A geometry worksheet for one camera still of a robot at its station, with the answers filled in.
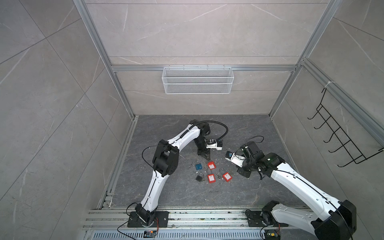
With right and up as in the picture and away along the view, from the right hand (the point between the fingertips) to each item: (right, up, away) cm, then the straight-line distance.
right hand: (238, 162), depth 80 cm
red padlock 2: (-14, -10, +6) cm, 18 cm away
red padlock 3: (-5, -9, +7) cm, 13 cm away
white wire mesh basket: (-22, +52, +21) cm, 60 cm away
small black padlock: (-21, -11, +8) cm, 25 cm away
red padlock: (-14, -3, +8) cm, 16 cm away
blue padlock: (-21, -5, +10) cm, 24 cm away
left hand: (-16, +3, +9) cm, 19 cm away
